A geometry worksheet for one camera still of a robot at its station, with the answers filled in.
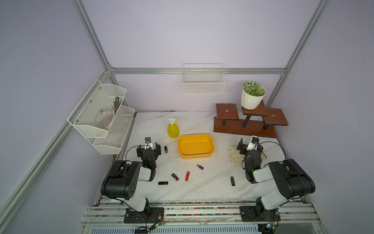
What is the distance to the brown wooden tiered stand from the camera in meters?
0.95

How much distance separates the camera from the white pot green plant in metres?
0.84

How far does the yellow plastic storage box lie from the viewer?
0.95 m

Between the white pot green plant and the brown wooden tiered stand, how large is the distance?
1.6 inches

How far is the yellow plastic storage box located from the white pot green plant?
33cm

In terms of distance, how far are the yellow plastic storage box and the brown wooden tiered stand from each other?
0.12 metres
